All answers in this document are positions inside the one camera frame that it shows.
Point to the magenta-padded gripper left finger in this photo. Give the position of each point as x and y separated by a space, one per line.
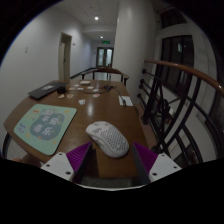
60 165

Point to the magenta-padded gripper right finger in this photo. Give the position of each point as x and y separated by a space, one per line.
163 166

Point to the white honeycomb computer mouse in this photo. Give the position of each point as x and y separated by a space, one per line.
108 138

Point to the mint green printed mouse pad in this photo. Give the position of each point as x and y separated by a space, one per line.
45 126

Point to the small white sticker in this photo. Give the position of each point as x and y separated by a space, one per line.
81 102

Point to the small beige sticker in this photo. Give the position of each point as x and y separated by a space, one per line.
61 96
70 96

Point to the small black object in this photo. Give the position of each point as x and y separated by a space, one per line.
61 89

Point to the dark closed laptop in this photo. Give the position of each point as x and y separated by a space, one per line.
46 89

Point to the small pink sticker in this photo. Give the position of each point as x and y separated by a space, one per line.
96 95

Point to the white card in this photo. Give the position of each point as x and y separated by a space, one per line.
85 82

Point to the black railing with wooden handrail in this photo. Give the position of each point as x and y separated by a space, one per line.
186 70

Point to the dark framed window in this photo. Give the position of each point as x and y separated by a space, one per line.
176 63

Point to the wooden armchair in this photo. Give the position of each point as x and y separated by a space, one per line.
106 70

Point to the glass double door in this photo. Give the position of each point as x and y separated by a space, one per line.
104 57

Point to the green exit sign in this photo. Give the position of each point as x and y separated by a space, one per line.
106 42

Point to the ceiling lights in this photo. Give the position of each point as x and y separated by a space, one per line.
96 18

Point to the white wall switch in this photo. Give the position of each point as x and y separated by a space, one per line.
26 49

